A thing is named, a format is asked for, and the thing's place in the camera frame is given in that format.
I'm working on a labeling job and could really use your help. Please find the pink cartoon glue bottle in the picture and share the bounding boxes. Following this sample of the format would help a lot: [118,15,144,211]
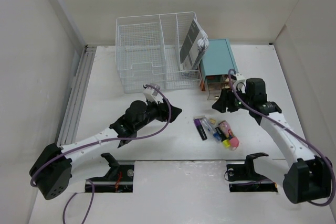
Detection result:
[218,121,239,150]

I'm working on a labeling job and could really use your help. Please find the teal mini drawer cabinet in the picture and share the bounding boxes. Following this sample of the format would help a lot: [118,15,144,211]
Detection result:
[199,39,238,91]

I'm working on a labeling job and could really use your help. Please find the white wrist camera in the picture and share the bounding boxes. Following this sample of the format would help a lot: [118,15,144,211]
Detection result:
[143,83,161,104]
[228,73,246,91]

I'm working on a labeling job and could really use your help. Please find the white wire desk organizer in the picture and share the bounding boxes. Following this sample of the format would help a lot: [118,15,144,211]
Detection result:
[115,12,201,93]

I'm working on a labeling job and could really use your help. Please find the yellow cap black highlighter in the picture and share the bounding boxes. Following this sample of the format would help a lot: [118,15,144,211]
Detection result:
[215,127,231,148]

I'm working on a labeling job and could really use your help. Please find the clear drawer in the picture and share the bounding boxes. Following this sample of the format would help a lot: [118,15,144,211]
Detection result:
[205,75,225,100]

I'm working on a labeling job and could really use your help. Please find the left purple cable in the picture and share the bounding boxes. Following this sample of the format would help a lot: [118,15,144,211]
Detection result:
[30,84,173,224]

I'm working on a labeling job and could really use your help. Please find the small silver staple box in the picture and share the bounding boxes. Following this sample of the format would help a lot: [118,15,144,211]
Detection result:
[193,115,206,120]

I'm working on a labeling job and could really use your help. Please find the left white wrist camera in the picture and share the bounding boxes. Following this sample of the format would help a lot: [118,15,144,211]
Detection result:
[143,83,161,104]

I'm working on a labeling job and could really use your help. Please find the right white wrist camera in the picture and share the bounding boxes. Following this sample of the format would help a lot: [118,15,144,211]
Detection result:
[228,73,246,91]

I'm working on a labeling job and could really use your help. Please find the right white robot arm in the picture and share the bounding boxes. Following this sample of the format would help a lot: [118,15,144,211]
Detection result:
[212,74,335,207]

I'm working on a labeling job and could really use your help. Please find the purple cap black marker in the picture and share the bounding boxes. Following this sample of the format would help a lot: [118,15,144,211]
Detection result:
[194,119,207,141]

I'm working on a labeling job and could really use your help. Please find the aluminium rail frame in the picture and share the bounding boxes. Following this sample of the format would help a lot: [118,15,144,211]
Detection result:
[55,45,97,147]

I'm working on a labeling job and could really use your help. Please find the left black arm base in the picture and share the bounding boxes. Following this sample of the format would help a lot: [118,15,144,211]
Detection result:
[89,153,135,193]

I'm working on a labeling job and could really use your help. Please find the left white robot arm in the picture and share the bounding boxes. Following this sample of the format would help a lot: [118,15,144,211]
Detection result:
[29,100,182,200]

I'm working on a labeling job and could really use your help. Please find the blue cap clear pen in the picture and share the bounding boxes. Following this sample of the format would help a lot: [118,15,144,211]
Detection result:
[201,118,222,142]

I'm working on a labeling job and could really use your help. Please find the grey setup guide booklet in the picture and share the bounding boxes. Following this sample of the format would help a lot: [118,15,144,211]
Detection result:
[180,18,209,71]

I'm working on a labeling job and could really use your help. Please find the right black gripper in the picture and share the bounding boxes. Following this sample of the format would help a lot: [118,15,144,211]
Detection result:
[211,86,253,113]

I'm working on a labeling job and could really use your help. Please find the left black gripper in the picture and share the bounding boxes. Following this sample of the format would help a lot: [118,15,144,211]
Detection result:
[134,95,180,131]

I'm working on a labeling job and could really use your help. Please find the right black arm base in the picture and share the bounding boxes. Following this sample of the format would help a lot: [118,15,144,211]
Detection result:
[224,153,278,193]

